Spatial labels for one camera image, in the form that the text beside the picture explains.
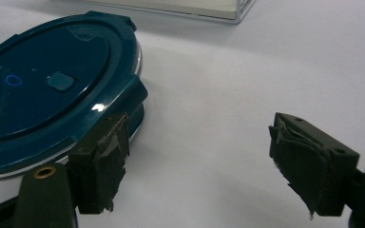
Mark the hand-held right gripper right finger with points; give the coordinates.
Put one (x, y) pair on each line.
(313, 164)

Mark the white box edge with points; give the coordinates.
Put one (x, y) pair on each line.
(183, 9)

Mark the teal oval appliance lid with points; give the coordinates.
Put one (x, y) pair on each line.
(53, 91)

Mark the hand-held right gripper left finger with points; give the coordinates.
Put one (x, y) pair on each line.
(98, 167)

